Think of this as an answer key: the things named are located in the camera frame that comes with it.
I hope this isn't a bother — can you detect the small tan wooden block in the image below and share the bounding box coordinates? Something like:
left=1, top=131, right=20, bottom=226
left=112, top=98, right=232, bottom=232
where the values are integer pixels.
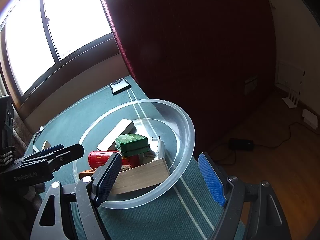
left=41, top=140, right=51, bottom=150

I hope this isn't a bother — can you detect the orange striped triangular block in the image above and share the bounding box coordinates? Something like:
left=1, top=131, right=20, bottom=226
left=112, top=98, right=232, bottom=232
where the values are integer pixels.
left=79, top=168, right=97, bottom=180

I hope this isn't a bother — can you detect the long natural wooden block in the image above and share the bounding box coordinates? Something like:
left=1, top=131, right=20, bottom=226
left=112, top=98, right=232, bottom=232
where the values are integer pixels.
left=111, top=158, right=170, bottom=195

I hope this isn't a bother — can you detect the red Skittles candy can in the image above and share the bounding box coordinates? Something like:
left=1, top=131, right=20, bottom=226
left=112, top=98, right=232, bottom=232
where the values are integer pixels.
left=88, top=151, right=140, bottom=171

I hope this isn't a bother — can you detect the long white wooden block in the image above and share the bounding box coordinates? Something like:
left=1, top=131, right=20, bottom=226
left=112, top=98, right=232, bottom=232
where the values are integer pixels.
left=97, top=119, right=134, bottom=151

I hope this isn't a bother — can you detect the green tin box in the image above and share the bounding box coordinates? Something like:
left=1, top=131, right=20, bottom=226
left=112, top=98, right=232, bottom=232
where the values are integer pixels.
left=115, top=134, right=150, bottom=157

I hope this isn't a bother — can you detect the white USB charger plug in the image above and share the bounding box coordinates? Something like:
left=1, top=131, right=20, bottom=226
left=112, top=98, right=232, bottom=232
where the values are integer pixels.
left=142, top=137, right=165, bottom=164

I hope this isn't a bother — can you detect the white striped triangular block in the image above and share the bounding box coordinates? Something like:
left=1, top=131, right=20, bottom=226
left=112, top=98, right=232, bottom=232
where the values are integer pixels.
left=33, top=145, right=40, bottom=152

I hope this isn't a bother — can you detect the grey gloved left hand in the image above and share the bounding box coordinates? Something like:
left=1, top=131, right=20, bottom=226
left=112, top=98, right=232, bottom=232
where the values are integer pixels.
left=23, top=183, right=46, bottom=207

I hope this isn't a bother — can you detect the clear plastic bowl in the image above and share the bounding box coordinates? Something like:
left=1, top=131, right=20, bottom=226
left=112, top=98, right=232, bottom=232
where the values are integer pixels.
left=79, top=99, right=195, bottom=210

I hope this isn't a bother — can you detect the black smartphone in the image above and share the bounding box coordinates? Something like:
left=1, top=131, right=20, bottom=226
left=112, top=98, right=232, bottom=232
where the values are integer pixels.
left=110, top=78, right=131, bottom=95

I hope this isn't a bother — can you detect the white wifi router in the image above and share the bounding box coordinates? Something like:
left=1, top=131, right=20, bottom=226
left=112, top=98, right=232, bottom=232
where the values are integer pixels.
left=276, top=61, right=305, bottom=109

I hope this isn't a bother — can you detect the red quilted curtain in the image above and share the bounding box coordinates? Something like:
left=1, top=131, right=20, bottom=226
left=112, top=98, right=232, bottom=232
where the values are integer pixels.
left=103, top=0, right=276, bottom=154

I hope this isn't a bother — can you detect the brown wooden window frame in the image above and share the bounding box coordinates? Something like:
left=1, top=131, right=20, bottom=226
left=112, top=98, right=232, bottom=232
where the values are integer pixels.
left=1, top=0, right=119, bottom=119

